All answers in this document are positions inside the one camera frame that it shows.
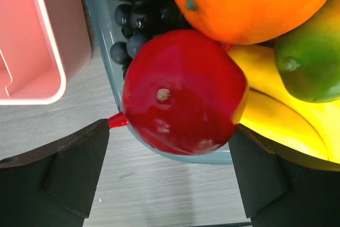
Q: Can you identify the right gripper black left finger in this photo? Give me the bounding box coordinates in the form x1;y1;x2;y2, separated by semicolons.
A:
1;119;109;226

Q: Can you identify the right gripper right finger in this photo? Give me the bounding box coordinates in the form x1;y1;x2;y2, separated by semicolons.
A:
228;125;339;226

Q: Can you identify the yellow banana bunch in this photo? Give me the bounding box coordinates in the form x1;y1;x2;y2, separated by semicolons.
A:
227;45;339;163

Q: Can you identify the red chili pepper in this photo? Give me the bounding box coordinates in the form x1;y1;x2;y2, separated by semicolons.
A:
107;112;129;129

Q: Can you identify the green yellow mango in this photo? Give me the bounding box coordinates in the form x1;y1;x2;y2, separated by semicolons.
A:
274;0;339;103

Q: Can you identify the red apple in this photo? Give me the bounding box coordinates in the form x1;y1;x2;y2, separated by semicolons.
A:
122;29;249;156

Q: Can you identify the orange fruit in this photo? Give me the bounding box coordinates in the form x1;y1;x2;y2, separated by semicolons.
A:
175;0;326;44

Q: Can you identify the pink compartment tray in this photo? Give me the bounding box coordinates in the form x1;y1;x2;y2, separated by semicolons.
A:
1;0;91;105

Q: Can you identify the teal fruit tray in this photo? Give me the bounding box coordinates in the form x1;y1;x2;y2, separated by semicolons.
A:
86;0;233;165

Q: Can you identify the dark grape bunch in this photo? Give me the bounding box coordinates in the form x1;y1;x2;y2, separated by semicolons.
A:
109;0;192;79

